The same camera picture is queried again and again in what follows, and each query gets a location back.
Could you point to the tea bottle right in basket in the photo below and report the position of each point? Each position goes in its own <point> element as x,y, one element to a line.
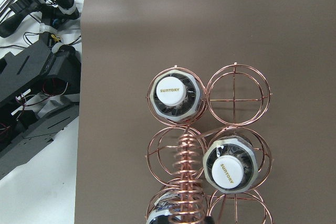
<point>169,208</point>

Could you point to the tea bottle upper in basket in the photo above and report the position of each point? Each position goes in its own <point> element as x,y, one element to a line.
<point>176,96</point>

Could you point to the black device on side table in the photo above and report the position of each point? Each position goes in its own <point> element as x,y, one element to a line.
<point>39,85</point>

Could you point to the tea bottle moved to tray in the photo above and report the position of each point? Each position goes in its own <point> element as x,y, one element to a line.
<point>231,163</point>

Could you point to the tea bottle in basket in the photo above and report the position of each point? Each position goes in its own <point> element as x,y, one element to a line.
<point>176,96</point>
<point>169,208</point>

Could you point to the copper wire bottle basket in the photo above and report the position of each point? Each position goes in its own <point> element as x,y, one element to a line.
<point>236,96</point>

